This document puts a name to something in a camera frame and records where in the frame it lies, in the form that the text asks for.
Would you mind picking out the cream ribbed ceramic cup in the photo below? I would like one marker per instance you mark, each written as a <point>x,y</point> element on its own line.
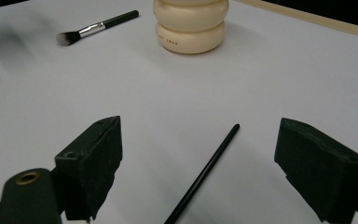
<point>191,28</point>

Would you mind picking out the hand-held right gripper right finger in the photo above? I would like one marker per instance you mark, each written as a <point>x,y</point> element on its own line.
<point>320,168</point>

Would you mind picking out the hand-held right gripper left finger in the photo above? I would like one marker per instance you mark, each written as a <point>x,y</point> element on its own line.
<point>90,161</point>

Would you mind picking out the light wooden table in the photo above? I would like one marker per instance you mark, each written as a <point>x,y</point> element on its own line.
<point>323,20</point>

